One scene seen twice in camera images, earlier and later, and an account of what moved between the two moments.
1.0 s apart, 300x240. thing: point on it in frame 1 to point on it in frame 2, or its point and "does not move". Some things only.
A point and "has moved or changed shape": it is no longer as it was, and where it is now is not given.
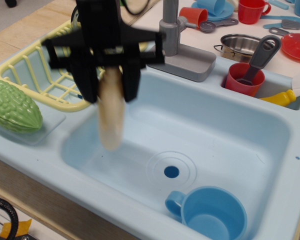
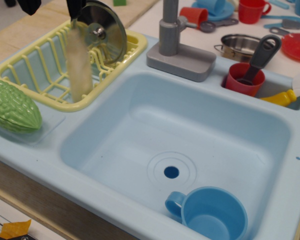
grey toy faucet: x=182 y=60 does not move
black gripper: x=103 y=39 to x=75 y=7
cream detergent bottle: x=111 y=111 has moved or changed shape
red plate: x=296 y=46 does not move
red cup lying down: x=194 y=15 does not move
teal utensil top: x=279 y=4 does not move
